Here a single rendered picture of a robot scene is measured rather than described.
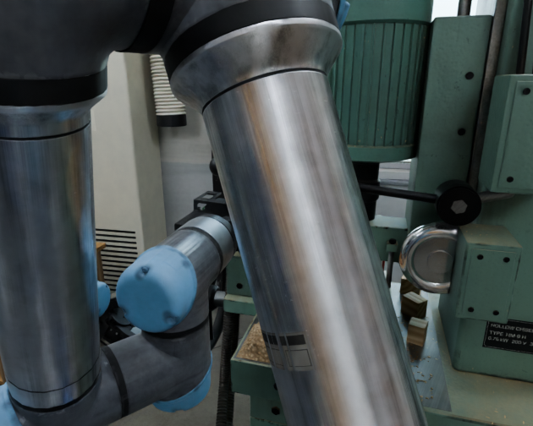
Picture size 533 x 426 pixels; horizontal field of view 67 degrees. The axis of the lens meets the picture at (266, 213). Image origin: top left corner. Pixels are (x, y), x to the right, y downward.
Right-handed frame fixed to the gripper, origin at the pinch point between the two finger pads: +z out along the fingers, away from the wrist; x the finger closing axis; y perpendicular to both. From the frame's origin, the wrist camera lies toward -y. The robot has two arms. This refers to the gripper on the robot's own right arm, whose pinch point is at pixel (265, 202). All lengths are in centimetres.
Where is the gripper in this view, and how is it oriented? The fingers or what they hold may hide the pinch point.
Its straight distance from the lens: 70.4
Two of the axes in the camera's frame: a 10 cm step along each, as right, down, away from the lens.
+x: -0.5, 9.4, 3.3
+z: 2.7, -3.0, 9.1
